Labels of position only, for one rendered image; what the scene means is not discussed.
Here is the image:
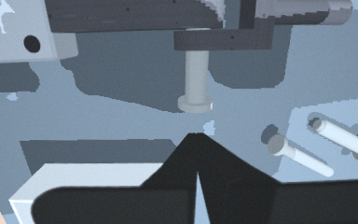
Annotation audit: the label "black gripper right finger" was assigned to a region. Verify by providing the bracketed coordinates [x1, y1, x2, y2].
[196, 133, 358, 224]

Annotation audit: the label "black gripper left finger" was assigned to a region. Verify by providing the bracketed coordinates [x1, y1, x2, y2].
[31, 133, 198, 224]

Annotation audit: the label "dark grey flat bar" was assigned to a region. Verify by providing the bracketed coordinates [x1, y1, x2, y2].
[45, 0, 225, 34]

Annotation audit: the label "grey headed pin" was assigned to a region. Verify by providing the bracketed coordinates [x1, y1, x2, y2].
[178, 50, 213, 113]

